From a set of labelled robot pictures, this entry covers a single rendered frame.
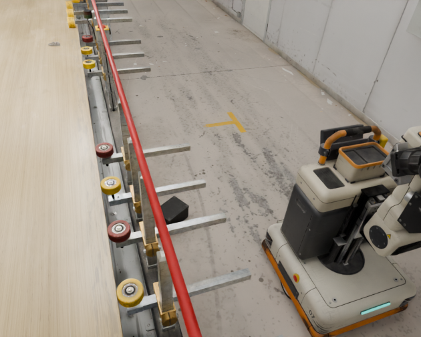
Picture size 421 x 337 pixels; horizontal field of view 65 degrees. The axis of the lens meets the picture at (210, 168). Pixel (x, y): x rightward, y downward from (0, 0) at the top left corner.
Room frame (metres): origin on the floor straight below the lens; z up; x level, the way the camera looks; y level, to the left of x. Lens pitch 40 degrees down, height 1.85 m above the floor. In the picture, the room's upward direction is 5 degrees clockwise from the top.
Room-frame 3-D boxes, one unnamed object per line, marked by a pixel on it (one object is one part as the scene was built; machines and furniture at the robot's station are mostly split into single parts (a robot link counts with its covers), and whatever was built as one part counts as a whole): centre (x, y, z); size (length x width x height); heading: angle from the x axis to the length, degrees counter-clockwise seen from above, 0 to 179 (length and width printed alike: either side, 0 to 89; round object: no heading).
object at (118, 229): (0.76, 0.31, 0.85); 0.08 x 0.08 x 0.11
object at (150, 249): (0.78, 0.21, 0.83); 0.14 x 0.06 x 0.05; 22
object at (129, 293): (0.53, 0.21, 0.85); 0.08 x 0.08 x 0.11
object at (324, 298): (1.20, -0.78, 0.16); 0.67 x 0.64 x 0.25; 22
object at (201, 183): (1.06, 0.22, 0.80); 0.43 x 0.03 x 0.04; 112
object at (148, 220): (0.76, 0.20, 0.94); 0.04 x 0.04 x 0.48; 22
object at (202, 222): (0.83, 0.13, 0.83); 0.43 x 0.03 x 0.04; 112
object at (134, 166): (0.99, 0.29, 0.90); 0.04 x 0.04 x 0.48; 22
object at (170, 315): (0.55, 0.11, 0.80); 0.14 x 0.06 x 0.05; 22
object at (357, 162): (1.31, -0.74, 0.87); 0.23 x 0.15 x 0.11; 112
